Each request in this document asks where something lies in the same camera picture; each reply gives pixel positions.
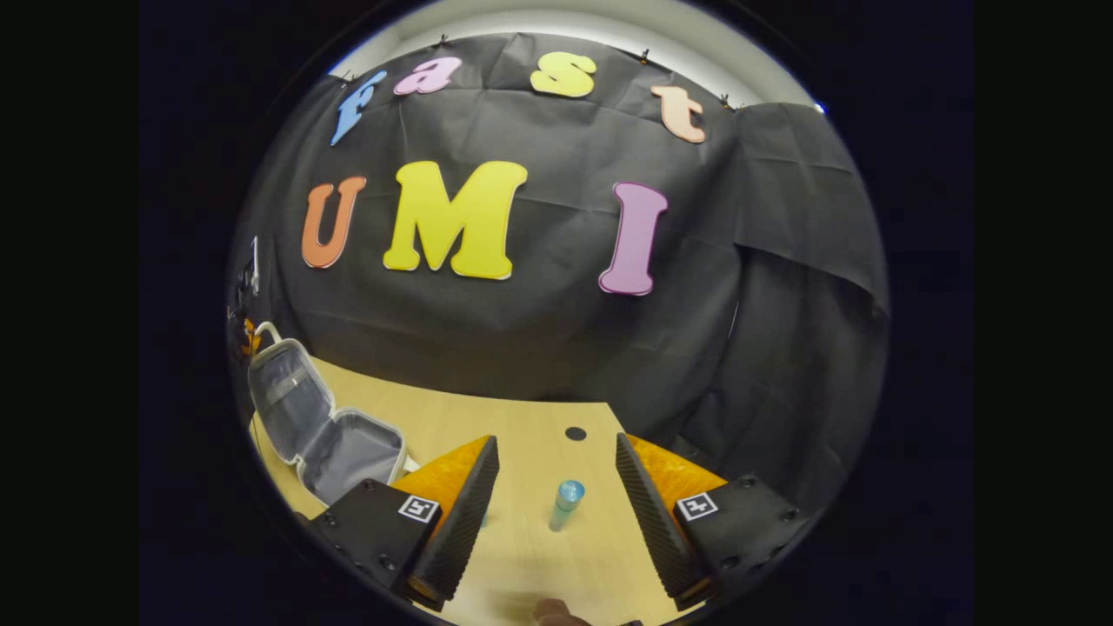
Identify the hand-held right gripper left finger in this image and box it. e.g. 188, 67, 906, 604
306, 435, 502, 612

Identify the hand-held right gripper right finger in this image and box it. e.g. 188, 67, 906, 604
615, 432, 823, 611

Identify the blue skincare bottle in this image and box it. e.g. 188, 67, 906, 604
548, 479, 586, 533

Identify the white suitcase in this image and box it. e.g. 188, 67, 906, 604
246, 322, 410, 508

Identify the black backdrop cloth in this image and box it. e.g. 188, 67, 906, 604
228, 33, 890, 514

